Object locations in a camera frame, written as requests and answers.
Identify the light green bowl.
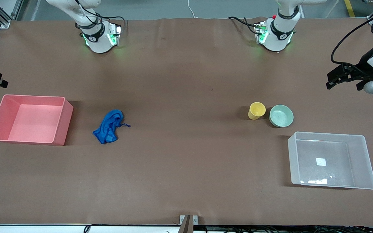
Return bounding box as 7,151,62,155
269,105,294,128

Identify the yellow plastic cup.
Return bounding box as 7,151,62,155
248,102,266,120

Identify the blue cloth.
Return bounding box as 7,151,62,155
93,110,131,144

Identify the clear plastic box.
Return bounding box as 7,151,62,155
288,131,373,190

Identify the base box with green light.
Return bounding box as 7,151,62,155
107,23,122,46
254,22,268,45

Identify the pink plastic bin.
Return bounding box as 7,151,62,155
0,94,74,146

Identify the brown table mat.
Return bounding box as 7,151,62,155
0,17,373,226

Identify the metal bracket with post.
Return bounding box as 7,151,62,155
179,215,198,233

